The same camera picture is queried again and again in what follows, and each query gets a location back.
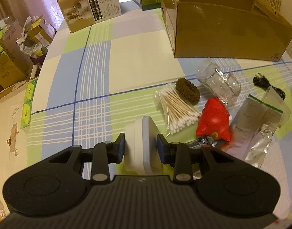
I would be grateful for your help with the open box of clutter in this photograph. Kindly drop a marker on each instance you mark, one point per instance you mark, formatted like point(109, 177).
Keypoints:
point(36, 38)

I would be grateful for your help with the white appliance product box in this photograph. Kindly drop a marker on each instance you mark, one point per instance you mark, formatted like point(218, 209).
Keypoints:
point(80, 14)

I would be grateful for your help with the white square container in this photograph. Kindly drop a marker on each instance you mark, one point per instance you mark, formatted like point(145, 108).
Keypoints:
point(141, 155)

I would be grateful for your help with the brown cardboard box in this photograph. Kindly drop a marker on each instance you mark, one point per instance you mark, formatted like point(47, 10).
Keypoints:
point(249, 29)

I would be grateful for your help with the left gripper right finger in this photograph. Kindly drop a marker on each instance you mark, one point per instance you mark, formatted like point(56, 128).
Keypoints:
point(177, 155)

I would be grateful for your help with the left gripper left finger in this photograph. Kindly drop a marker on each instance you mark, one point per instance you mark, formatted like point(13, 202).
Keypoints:
point(105, 153)

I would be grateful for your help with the black toy car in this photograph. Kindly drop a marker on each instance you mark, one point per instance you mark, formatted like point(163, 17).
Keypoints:
point(201, 141)

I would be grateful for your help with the brown knitted hair scrunchie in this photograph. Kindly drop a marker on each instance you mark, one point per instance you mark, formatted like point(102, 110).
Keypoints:
point(187, 91)

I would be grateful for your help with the brown cardboard carton left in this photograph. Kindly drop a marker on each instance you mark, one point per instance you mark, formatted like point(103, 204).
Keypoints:
point(15, 66)

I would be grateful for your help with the bag of cotton swabs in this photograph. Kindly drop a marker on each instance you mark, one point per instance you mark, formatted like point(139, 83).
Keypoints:
point(177, 113)

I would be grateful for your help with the green tissue pack stack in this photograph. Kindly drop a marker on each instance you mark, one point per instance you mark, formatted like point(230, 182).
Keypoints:
point(27, 104)

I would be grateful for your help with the red toy figure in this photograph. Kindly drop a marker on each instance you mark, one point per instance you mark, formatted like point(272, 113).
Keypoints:
point(214, 121)

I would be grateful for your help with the silver foil pouch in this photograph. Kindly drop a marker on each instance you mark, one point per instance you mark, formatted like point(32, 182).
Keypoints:
point(254, 125)

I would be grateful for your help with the clear plastic bag with clips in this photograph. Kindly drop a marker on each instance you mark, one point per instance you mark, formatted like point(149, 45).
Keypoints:
point(224, 86)

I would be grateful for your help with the checkered bed sheet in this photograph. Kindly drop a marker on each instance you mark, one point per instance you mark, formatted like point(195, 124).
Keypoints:
point(97, 80)

